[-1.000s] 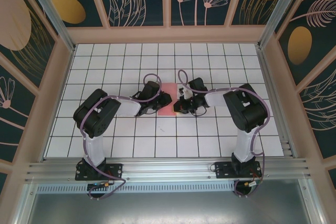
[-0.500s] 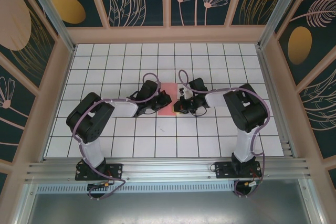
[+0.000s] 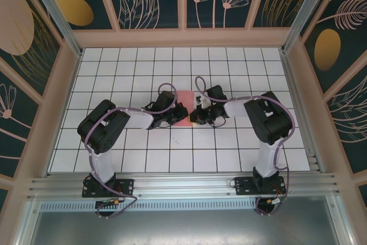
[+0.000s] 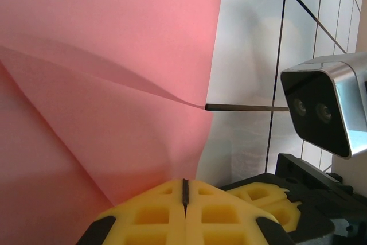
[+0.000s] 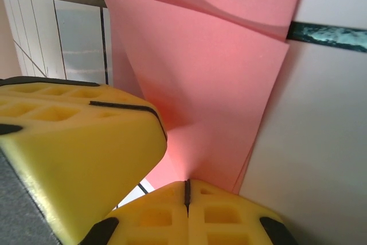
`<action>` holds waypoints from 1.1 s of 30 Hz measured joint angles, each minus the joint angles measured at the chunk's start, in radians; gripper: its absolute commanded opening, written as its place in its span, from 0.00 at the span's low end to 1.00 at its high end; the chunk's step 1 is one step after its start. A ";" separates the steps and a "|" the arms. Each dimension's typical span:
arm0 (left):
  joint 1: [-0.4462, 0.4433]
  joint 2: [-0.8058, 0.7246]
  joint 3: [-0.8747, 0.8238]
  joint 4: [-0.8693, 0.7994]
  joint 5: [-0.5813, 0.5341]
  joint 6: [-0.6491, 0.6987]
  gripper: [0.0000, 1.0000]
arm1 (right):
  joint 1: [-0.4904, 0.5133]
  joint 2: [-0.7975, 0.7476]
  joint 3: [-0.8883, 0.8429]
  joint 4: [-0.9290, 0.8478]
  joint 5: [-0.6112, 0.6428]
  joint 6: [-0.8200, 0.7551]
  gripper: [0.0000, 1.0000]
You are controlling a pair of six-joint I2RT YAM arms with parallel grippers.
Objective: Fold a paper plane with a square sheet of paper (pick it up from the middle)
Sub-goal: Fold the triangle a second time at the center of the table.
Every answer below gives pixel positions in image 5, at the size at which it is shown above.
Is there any pink paper sheet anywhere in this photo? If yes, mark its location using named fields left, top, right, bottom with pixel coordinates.
left=89, top=0, right=309, bottom=196

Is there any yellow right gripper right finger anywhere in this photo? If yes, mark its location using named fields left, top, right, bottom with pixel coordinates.
left=187, top=178, right=298, bottom=245

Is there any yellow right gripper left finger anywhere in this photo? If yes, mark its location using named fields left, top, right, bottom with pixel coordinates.
left=82, top=180, right=189, bottom=245

